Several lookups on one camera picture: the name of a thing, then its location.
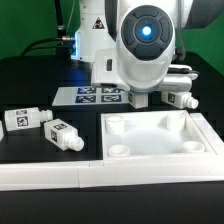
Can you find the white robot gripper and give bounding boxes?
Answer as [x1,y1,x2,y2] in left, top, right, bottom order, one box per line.
[157,64,200,92]

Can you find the white square tabletop part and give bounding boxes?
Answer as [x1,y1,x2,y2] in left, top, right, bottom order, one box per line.
[101,110,215,160]

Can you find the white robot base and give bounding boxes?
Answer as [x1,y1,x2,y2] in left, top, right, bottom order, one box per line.
[71,0,115,63]

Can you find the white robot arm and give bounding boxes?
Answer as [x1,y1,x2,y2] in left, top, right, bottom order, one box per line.
[91,0,224,94]

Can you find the white sheet with markers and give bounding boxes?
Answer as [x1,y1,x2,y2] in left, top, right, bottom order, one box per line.
[52,86,130,106]

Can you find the white U-shaped fence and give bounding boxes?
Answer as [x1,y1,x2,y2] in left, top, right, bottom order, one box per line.
[0,112,224,191]

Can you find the black cables behind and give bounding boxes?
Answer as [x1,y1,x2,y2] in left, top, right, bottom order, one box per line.
[20,0,78,57]

